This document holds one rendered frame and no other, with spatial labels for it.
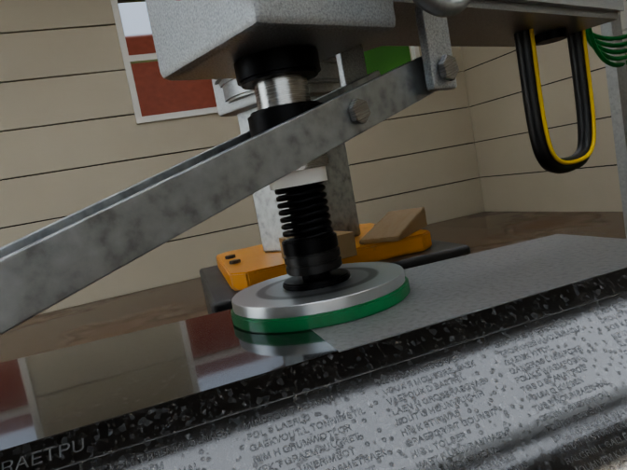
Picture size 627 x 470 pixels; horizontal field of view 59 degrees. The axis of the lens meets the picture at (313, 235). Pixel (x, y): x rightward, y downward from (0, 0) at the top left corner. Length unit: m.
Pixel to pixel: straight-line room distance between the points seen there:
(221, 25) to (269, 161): 0.14
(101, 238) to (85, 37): 6.46
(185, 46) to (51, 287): 0.31
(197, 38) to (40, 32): 6.35
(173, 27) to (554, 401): 0.54
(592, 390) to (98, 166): 6.34
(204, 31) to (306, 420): 0.40
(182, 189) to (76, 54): 6.38
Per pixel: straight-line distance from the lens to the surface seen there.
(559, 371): 0.56
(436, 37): 0.76
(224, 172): 0.55
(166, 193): 0.52
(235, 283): 1.24
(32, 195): 6.71
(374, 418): 0.48
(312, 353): 0.51
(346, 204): 1.45
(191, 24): 0.64
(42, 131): 6.75
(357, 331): 0.55
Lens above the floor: 0.96
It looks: 6 degrees down
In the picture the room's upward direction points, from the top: 10 degrees counter-clockwise
